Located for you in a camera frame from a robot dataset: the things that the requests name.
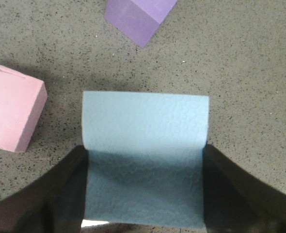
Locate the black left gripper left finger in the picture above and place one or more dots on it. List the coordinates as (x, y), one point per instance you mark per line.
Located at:
(54, 203)

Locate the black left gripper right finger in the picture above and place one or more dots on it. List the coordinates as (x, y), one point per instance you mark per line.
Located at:
(236, 201)

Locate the light blue foam cube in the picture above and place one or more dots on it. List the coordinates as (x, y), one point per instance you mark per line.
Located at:
(145, 157)

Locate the pink foam cube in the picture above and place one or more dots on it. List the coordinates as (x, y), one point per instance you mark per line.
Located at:
(22, 99)

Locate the purple foam cube rear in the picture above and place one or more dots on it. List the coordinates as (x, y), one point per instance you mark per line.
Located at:
(138, 19)

